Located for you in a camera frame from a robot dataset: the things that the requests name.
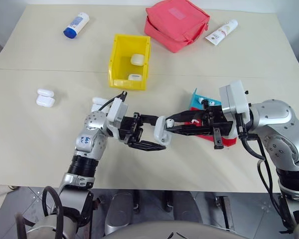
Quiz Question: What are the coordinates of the red fabric pouch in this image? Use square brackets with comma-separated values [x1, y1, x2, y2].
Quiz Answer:
[144, 0, 211, 54]

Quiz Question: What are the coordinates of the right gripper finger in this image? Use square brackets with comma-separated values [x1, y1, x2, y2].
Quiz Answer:
[165, 124, 211, 136]
[166, 109, 206, 123]

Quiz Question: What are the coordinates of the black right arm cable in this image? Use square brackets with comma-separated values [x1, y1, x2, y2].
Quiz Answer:
[238, 117, 298, 234]

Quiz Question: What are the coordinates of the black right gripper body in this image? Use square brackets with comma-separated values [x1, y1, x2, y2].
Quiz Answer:
[201, 104, 234, 150]

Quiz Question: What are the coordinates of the thick black looped cable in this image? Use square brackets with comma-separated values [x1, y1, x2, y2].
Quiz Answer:
[40, 185, 66, 239]

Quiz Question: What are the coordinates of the teal earbud tray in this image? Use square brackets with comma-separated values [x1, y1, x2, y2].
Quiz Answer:
[189, 88, 223, 111]

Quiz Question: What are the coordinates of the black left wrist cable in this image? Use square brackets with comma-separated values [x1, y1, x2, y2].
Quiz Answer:
[98, 91, 129, 112]

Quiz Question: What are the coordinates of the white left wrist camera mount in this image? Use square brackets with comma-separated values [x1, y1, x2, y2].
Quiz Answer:
[106, 97, 129, 130]

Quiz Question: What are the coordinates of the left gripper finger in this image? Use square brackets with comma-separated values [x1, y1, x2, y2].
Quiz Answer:
[140, 114, 161, 125]
[128, 140, 167, 152]

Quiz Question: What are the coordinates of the yellow plastic bin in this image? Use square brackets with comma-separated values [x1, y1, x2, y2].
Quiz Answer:
[108, 33, 151, 91]

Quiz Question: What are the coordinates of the white lotion tube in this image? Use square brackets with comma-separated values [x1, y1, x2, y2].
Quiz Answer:
[205, 19, 239, 46]

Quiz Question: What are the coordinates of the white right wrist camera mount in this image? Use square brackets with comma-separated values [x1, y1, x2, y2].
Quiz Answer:
[218, 80, 252, 122]

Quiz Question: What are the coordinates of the white bottle blue cap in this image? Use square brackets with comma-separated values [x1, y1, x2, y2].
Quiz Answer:
[63, 12, 91, 39]

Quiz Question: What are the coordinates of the grey rounded metal shape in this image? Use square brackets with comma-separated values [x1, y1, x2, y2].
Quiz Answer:
[105, 190, 136, 236]

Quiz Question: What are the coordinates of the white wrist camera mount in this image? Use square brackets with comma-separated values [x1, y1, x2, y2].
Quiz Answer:
[218, 80, 252, 122]
[106, 97, 129, 130]

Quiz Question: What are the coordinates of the metal table leg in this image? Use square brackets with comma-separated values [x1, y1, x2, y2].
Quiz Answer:
[215, 195, 237, 230]

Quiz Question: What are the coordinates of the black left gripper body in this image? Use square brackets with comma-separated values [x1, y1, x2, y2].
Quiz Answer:
[118, 112, 144, 145]

